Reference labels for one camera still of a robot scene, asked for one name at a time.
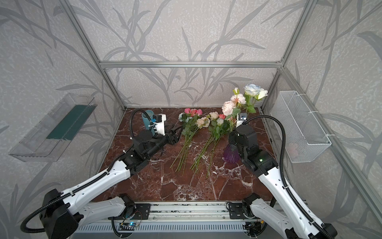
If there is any cream peach flower stem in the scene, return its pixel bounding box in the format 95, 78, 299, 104
191, 117, 210, 173

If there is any peach carnation stem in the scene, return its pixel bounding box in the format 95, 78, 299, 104
222, 88, 246, 131

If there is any clear plastic wall tray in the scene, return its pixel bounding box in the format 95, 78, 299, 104
9, 93, 97, 162

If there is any pink white rose bunch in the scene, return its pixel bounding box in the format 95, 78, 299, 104
198, 112, 230, 171

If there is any teal ceramic vase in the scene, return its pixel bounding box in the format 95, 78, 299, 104
141, 110, 155, 135

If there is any white rose stem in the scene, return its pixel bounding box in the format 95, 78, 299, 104
244, 84, 268, 114

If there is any blue purple glass vase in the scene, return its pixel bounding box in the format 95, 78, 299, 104
223, 144, 240, 163

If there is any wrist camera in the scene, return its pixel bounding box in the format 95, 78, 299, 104
150, 114, 167, 136
236, 113, 248, 127

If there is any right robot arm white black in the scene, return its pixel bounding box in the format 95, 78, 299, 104
229, 115, 338, 239

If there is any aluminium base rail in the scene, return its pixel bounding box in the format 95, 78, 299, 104
61, 201, 314, 234

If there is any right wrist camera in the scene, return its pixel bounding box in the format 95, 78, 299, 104
236, 113, 248, 127

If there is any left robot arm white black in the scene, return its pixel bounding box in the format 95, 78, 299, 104
20, 109, 182, 239

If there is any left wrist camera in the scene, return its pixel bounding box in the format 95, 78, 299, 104
150, 114, 167, 136

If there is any white wire mesh basket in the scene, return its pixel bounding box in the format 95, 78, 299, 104
270, 91, 331, 163

